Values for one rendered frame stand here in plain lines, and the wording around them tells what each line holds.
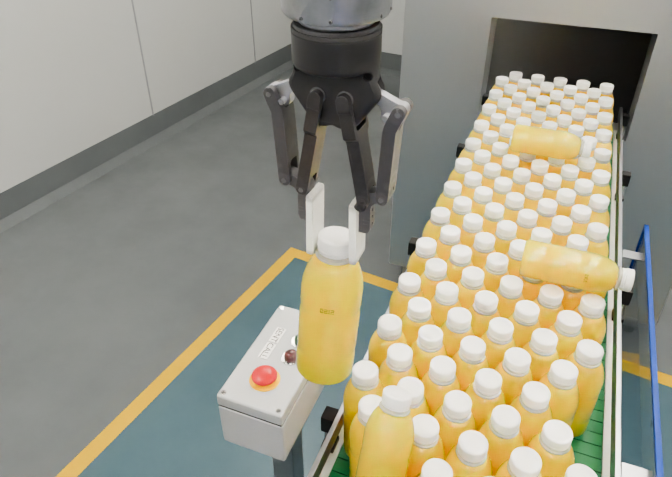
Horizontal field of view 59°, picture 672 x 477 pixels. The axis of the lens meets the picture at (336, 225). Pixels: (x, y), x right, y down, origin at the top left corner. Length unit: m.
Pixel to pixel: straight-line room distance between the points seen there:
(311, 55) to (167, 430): 1.90
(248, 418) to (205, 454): 1.31
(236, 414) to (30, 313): 2.09
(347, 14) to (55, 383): 2.22
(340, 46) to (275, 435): 0.57
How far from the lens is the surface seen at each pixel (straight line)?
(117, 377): 2.49
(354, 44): 0.48
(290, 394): 0.86
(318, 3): 0.47
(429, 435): 0.85
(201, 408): 2.30
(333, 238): 0.60
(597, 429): 1.16
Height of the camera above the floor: 1.76
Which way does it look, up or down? 34 degrees down
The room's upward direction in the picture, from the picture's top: straight up
